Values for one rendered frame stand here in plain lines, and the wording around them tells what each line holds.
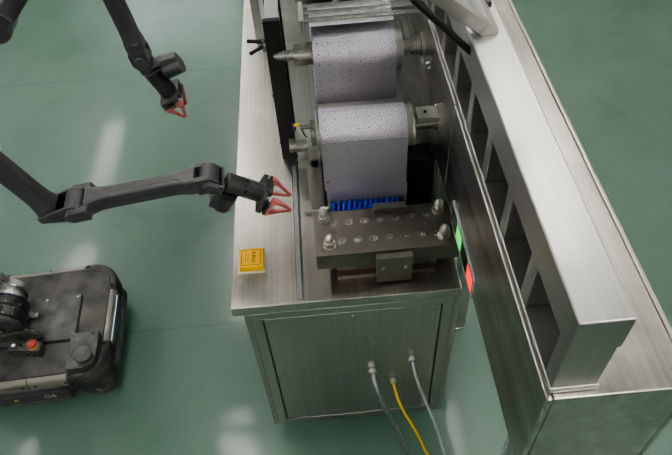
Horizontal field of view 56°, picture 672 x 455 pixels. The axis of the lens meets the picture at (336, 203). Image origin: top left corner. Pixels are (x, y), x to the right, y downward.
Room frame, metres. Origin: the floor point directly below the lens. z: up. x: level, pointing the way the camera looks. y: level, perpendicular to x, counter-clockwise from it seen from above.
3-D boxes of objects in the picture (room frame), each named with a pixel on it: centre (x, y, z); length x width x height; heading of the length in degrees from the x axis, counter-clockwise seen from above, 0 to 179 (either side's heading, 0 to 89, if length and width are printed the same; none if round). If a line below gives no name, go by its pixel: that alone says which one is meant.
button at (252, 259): (1.15, 0.26, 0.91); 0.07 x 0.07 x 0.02; 1
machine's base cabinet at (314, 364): (2.26, 0.00, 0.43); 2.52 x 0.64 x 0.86; 1
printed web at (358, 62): (1.45, -0.08, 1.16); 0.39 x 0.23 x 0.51; 1
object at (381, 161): (1.26, -0.09, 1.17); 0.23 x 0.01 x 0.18; 91
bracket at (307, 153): (1.35, 0.07, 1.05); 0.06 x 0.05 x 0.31; 91
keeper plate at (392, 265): (1.05, -0.15, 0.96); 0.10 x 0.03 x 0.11; 91
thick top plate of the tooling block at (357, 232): (1.14, -0.13, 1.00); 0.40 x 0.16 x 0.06; 91
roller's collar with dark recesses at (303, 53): (1.57, 0.06, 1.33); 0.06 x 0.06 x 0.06; 1
